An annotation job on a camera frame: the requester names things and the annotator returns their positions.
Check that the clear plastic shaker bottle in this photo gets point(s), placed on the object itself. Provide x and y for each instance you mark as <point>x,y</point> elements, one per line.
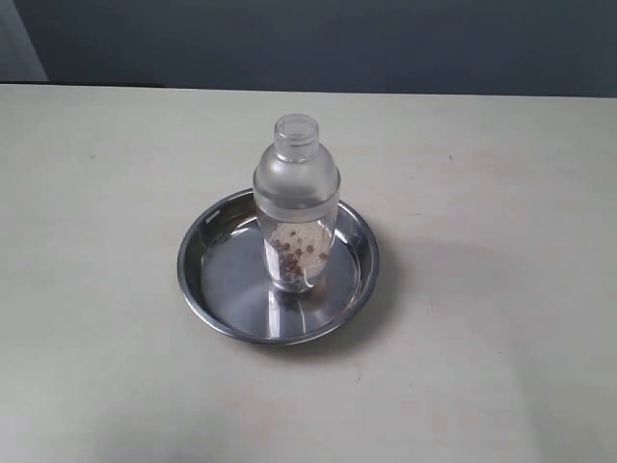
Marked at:
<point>296,186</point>

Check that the round stainless steel tray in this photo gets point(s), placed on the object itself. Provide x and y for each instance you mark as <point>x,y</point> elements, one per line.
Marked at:
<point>222,276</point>

